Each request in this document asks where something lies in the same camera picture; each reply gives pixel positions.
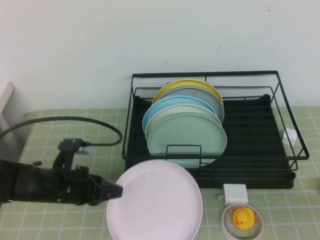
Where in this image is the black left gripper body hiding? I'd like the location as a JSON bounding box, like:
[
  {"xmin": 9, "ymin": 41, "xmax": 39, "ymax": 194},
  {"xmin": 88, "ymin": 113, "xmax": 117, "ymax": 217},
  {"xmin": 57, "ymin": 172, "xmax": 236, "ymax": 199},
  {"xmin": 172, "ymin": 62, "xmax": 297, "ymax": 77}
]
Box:
[{"xmin": 53, "ymin": 163, "xmax": 103, "ymax": 207}]

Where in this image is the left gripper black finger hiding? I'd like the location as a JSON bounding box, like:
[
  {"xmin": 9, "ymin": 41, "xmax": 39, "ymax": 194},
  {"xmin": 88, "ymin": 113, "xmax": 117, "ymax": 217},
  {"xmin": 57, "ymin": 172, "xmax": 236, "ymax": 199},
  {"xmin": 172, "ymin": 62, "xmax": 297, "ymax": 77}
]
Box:
[{"xmin": 99, "ymin": 181, "xmax": 124, "ymax": 201}]

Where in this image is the pink plate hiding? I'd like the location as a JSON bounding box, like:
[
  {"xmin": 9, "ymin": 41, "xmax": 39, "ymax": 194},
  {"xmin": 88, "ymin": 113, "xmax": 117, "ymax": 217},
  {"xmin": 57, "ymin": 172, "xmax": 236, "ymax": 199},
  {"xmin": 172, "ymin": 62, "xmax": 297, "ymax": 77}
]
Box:
[{"xmin": 106, "ymin": 159, "xmax": 204, "ymax": 240}]

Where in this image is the mint green plate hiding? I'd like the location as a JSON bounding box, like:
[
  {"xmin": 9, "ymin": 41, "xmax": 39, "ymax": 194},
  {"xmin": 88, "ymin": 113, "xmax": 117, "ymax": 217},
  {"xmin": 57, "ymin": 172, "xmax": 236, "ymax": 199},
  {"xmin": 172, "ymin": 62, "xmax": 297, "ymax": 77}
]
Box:
[{"xmin": 146, "ymin": 113, "xmax": 228, "ymax": 169}]

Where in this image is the light blue plate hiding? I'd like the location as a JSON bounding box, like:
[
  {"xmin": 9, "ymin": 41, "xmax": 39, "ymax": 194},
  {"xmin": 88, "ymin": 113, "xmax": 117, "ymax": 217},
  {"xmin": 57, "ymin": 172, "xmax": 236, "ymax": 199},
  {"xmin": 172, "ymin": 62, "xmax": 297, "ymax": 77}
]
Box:
[{"xmin": 142, "ymin": 95, "xmax": 217, "ymax": 135}]

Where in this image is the sage green plate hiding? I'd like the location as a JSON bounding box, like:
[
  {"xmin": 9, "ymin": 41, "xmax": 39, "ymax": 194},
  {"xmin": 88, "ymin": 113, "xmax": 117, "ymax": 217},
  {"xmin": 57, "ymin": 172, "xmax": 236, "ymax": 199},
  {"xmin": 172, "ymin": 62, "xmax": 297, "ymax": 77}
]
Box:
[{"xmin": 144, "ymin": 104, "xmax": 223, "ymax": 141}]

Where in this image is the yellow plate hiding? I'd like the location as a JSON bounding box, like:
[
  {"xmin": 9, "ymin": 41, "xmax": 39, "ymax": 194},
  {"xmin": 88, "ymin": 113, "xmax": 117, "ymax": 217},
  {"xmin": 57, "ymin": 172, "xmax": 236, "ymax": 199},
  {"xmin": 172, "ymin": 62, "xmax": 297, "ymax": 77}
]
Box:
[{"xmin": 151, "ymin": 79, "xmax": 223, "ymax": 106}]

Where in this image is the grey plate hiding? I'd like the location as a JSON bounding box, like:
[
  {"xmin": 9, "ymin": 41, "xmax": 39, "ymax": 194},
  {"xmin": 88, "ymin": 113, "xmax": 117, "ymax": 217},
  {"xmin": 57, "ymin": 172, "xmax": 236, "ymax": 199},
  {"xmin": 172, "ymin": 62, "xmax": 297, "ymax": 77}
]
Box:
[{"xmin": 159, "ymin": 87, "xmax": 225, "ymax": 125}]

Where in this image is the green checked tablecloth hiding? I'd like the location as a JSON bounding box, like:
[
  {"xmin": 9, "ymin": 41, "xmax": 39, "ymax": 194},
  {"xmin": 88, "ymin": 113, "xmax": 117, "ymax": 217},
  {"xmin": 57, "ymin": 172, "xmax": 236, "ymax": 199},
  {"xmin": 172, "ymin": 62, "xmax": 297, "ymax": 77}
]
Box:
[{"xmin": 0, "ymin": 106, "xmax": 320, "ymax": 240}]

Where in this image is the white side panel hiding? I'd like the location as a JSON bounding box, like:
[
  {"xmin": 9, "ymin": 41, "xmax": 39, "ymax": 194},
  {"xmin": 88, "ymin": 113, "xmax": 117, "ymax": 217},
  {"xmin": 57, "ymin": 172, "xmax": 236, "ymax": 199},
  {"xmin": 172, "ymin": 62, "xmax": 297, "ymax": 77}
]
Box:
[{"xmin": 0, "ymin": 81, "xmax": 33, "ymax": 161}]

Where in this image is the large white power adapter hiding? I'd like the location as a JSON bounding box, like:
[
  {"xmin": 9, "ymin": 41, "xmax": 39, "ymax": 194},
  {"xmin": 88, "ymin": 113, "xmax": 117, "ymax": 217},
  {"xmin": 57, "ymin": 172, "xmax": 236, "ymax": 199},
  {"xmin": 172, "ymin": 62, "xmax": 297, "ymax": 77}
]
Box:
[{"xmin": 216, "ymin": 184, "xmax": 249, "ymax": 205}]

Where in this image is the yellow rubber duck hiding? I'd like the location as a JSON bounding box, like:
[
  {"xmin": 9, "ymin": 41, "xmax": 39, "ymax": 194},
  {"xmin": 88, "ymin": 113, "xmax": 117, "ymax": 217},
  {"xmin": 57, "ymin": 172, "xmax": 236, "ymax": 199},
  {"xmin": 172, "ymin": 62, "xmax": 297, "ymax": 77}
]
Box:
[{"xmin": 232, "ymin": 208, "xmax": 256, "ymax": 230}]

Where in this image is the black plastic drain tray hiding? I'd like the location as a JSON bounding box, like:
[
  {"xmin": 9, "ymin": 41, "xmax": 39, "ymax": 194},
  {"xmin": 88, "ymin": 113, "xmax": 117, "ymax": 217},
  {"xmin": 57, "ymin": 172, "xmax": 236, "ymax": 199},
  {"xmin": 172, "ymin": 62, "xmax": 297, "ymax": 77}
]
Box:
[{"xmin": 123, "ymin": 93, "xmax": 296, "ymax": 190}]

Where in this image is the small white charger cube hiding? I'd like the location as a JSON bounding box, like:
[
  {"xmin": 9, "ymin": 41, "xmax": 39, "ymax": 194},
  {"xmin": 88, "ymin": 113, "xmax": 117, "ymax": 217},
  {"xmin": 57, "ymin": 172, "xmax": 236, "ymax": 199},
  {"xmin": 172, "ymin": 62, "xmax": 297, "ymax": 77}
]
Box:
[{"xmin": 281, "ymin": 128, "xmax": 298, "ymax": 145}]

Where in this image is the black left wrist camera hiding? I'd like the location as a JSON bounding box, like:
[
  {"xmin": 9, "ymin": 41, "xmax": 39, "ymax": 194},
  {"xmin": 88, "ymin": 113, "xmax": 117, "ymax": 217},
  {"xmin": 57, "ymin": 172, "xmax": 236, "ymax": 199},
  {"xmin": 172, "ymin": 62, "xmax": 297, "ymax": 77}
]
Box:
[{"xmin": 57, "ymin": 138, "xmax": 85, "ymax": 166}]

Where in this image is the black cable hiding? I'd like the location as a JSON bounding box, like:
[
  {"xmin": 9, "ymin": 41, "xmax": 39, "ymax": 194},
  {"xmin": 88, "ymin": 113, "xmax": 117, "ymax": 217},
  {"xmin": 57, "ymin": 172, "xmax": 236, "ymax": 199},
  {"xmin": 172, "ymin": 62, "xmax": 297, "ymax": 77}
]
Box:
[{"xmin": 0, "ymin": 116, "xmax": 123, "ymax": 152}]

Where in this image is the black wire dish rack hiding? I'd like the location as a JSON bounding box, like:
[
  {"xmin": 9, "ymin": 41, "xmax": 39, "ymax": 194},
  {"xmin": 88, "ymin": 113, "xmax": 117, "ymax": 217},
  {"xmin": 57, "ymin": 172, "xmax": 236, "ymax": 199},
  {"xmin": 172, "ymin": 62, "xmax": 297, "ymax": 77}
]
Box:
[{"xmin": 121, "ymin": 70, "xmax": 310, "ymax": 176}]

